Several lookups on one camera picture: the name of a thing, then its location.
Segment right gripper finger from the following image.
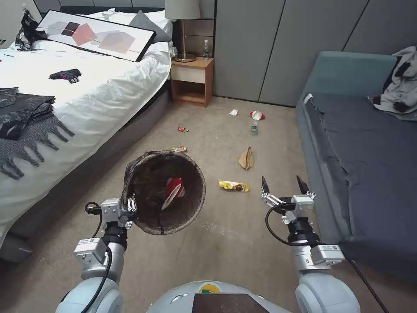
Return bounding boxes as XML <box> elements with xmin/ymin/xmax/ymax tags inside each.
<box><xmin>295</xmin><ymin>175</ymin><xmax>317</xmax><ymax>200</ymax></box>
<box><xmin>260</xmin><ymin>176</ymin><xmax>281</xmax><ymax>208</ymax></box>

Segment round bin with dark liner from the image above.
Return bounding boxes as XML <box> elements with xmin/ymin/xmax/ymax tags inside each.
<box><xmin>123</xmin><ymin>150</ymin><xmax>206</xmax><ymax>236</ymax></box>

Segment yellow snack packet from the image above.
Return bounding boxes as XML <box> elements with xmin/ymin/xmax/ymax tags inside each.
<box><xmin>218</xmin><ymin>180</ymin><xmax>250</xmax><ymax>193</ymax></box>

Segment brown paper bag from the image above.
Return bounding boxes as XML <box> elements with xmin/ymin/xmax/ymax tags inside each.
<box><xmin>238</xmin><ymin>146</ymin><xmax>257</xmax><ymax>171</ymax></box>

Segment blue grey sofa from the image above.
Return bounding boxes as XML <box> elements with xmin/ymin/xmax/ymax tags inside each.
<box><xmin>294</xmin><ymin>50</ymin><xmax>417</xmax><ymax>285</ymax></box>

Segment white robot front shell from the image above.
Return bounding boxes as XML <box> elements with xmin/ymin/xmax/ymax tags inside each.
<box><xmin>146</xmin><ymin>279</ymin><xmax>281</xmax><ymax>313</ymax></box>

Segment bed with white duvet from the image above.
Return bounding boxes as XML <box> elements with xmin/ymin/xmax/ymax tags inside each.
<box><xmin>0</xmin><ymin>6</ymin><xmax>175</xmax><ymax>263</ymax></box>

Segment grey fringed blanket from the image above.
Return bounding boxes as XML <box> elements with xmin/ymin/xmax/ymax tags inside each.
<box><xmin>0</xmin><ymin>112</ymin><xmax>76</xmax><ymax>180</ymax></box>

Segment wooden nightstand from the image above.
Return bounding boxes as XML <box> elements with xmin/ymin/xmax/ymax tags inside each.
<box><xmin>170</xmin><ymin>56</ymin><xmax>215</xmax><ymax>109</ymax></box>

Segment grey crumpled garment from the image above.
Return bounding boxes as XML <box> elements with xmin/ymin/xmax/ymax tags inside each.
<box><xmin>367</xmin><ymin>46</ymin><xmax>417</xmax><ymax>122</ymax></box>

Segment black and red power drill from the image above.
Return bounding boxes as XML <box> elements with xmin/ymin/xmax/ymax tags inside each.
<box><xmin>49</xmin><ymin>68</ymin><xmax>82</xmax><ymax>84</ymax></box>

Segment folded black plastic bags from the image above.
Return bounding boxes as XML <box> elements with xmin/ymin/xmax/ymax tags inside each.
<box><xmin>0</xmin><ymin>87</ymin><xmax>56</xmax><ymax>141</ymax></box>

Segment framed abstract picture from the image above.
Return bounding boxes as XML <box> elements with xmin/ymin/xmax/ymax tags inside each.
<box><xmin>34</xmin><ymin>9</ymin><xmax>157</xmax><ymax>63</ymax></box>

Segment grey pillow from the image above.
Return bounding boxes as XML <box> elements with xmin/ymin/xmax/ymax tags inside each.
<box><xmin>129</xmin><ymin>10</ymin><xmax>174</xmax><ymax>43</ymax></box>

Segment brass lamp with white shade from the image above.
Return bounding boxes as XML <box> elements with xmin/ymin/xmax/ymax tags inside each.
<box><xmin>164</xmin><ymin>0</ymin><xmax>202</xmax><ymax>63</ymax></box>

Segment black patterned bag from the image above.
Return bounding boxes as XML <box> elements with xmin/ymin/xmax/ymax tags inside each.
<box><xmin>14</xmin><ymin>9</ymin><xmax>47</xmax><ymax>52</ymax></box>

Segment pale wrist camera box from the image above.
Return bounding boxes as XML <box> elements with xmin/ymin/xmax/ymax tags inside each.
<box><xmin>101</xmin><ymin>199</ymin><xmax>123</xmax><ymax>223</ymax></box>
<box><xmin>291</xmin><ymin>194</ymin><xmax>316</xmax><ymax>223</ymax></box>

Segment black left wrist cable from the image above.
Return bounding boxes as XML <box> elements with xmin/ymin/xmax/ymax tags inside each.
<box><xmin>84</xmin><ymin>201</ymin><xmax>113</xmax><ymax>313</ymax></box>

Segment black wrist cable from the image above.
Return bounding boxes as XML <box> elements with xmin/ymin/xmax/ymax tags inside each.
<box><xmin>264</xmin><ymin>203</ymin><xmax>295</xmax><ymax>247</ymax></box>
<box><xmin>84</xmin><ymin>201</ymin><xmax>113</xmax><ymax>313</ymax></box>

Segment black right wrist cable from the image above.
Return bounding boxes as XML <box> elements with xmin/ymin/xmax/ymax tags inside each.
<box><xmin>264</xmin><ymin>203</ymin><xmax>295</xmax><ymax>247</ymax></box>

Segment black floor cable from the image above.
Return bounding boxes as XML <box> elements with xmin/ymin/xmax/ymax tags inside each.
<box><xmin>350</xmin><ymin>259</ymin><xmax>391</xmax><ymax>313</ymax></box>

